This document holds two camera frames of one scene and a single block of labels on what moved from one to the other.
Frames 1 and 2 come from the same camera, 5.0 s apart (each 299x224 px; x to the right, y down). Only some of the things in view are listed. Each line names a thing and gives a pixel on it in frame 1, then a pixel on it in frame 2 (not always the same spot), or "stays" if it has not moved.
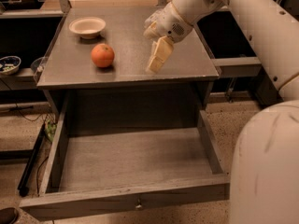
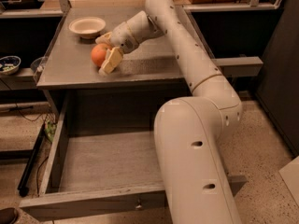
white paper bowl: x=87 y=26 stays
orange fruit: x=103 y=55 stays
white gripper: x=168 y=23 to x=121 y=37
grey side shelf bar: x=237 y=66 stays
